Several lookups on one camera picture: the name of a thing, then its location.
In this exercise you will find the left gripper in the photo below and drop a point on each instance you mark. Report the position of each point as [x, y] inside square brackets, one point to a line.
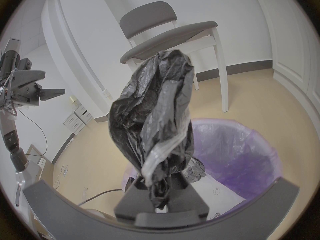
[27, 94]

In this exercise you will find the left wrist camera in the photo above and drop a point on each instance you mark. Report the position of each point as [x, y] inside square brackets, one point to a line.
[25, 64]

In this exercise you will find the black plastic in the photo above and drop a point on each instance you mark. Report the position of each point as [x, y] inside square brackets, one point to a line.
[155, 96]

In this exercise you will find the white chair grey seat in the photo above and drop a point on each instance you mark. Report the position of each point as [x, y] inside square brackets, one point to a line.
[147, 16]

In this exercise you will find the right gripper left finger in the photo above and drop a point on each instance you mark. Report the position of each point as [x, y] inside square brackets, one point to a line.
[132, 201]

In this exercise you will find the white trash bin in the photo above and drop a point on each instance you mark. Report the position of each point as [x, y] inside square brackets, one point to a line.
[276, 159]

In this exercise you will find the purple plastic bag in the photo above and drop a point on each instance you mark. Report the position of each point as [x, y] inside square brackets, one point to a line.
[237, 164]

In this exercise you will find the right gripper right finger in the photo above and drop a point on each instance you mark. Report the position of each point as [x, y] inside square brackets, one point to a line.
[185, 199]

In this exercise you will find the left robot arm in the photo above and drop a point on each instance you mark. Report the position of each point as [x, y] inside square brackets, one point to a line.
[12, 139]

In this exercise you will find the white wardrobe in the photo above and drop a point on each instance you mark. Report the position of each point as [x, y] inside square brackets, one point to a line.
[287, 46]

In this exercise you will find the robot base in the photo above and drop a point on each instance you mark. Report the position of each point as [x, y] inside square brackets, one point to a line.
[30, 174]

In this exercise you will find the white chest of drawers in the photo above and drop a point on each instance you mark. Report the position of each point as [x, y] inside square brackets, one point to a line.
[75, 122]

